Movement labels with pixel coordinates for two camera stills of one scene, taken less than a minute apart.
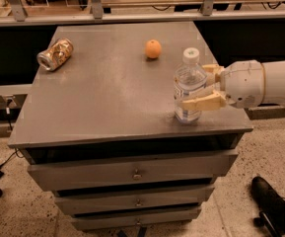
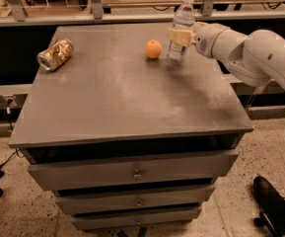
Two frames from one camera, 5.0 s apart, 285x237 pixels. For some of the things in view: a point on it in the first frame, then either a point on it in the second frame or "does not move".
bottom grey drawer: [131, 219] does not move
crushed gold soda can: [56, 54] does not move
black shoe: [276, 208] does not move
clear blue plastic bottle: [189, 80] -> [183, 18]
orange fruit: [153, 48] does not move
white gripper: [243, 83] -> [203, 40]
